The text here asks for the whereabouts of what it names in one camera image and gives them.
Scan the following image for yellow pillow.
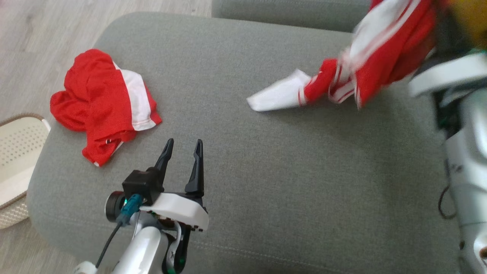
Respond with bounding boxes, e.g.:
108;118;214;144
445;0;487;50

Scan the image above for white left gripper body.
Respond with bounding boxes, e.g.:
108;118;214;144
140;193;209;232

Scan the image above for grey sofa seat cushion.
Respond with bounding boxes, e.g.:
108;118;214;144
27;11;468;274

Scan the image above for cream perforated laundry basket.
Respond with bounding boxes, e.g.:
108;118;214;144
0;113;51;229

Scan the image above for red white shorts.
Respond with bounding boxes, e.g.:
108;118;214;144
50;49;162;167

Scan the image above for red white striped trousers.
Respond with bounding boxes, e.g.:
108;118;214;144
247;0;442;112

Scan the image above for grey sofa back cushion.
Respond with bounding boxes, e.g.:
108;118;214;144
211;0;371;33

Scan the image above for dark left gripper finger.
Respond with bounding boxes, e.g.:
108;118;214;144
154;139;174;191
185;139;205;198

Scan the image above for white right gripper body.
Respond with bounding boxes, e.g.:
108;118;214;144
409;53;487;97

